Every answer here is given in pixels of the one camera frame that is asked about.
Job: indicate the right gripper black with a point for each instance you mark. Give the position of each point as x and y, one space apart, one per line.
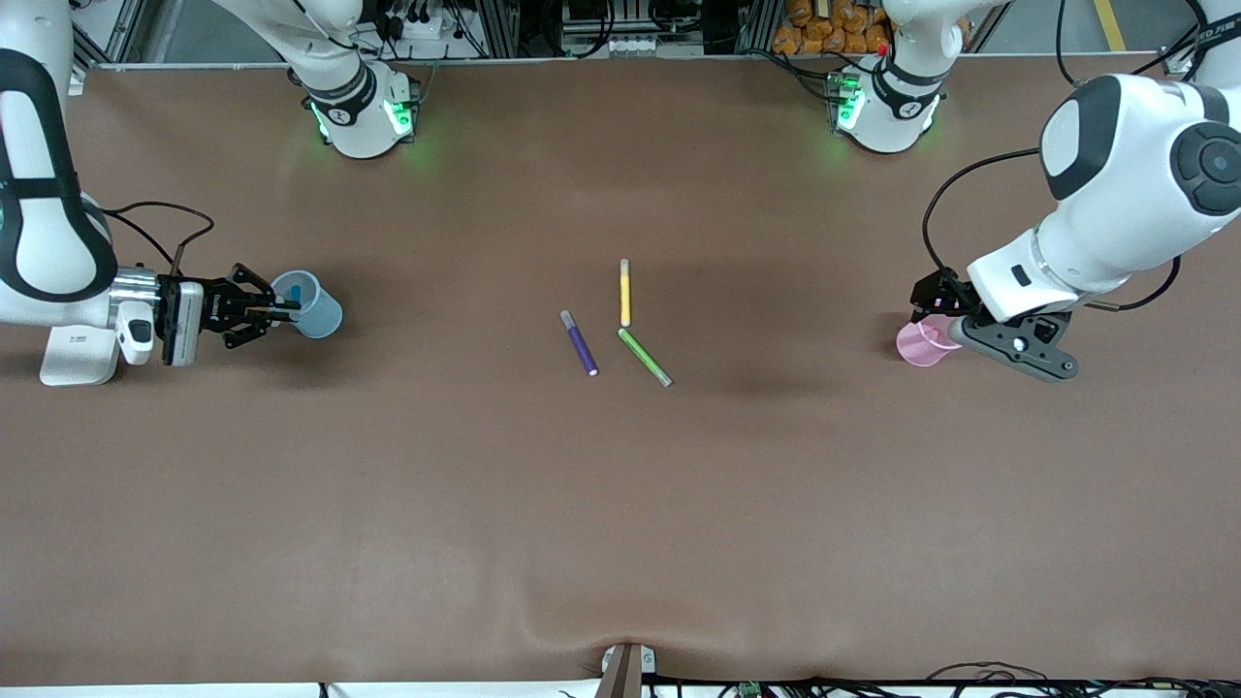
212 308

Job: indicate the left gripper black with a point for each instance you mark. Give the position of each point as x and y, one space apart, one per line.
938 294

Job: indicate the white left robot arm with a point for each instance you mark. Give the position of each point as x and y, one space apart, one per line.
1115 194

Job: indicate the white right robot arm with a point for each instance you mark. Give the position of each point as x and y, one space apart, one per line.
44 252

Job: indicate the pink plastic cup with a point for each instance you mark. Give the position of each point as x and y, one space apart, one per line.
921 349

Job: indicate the blue plastic cup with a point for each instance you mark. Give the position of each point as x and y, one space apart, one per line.
325 315

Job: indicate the green marker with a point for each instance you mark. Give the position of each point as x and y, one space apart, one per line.
643 356

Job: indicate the orange packaged goods pile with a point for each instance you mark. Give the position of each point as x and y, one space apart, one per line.
814 24

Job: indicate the yellow marker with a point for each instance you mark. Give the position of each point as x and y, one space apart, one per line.
625 301

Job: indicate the purple marker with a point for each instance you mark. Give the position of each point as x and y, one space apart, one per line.
580 346

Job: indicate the white power strip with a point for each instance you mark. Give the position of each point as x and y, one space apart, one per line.
427 27
635 45

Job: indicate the aluminium frame post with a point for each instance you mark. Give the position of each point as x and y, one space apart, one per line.
499 29
758 24
1176 64
76 82

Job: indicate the metal table edge bracket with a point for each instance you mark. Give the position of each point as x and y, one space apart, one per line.
625 674

